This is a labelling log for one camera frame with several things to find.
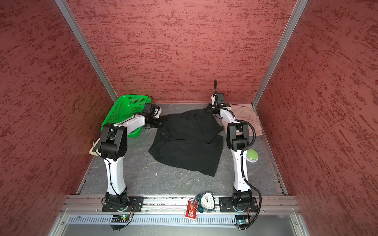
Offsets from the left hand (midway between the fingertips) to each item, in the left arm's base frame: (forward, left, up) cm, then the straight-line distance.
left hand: (164, 125), depth 103 cm
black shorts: (-10, -20, -3) cm, 23 cm away
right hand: (+14, -32, +2) cm, 35 cm away
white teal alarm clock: (-48, -29, 0) cm, 56 cm away
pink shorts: (+12, -61, +1) cm, 63 cm away
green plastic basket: (+20, +35, -2) cm, 40 cm away
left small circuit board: (-55, +15, -4) cm, 57 cm away
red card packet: (-51, -21, -1) cm, 55 cm away
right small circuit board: (-55, -46, -4) cm, 72 cm away
